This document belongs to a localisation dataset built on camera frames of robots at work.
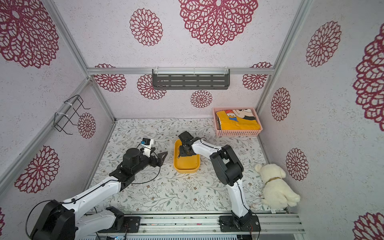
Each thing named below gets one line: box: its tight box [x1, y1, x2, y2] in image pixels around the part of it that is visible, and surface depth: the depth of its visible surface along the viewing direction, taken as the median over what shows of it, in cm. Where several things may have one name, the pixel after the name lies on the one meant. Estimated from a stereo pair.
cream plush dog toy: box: [254, 163, 301, 210], surface depth 79 cm
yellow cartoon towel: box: [216, 109, 261, 131], surface depth 112 cm
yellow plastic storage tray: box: [173, 139, 201, 174], surface depth 94 cm
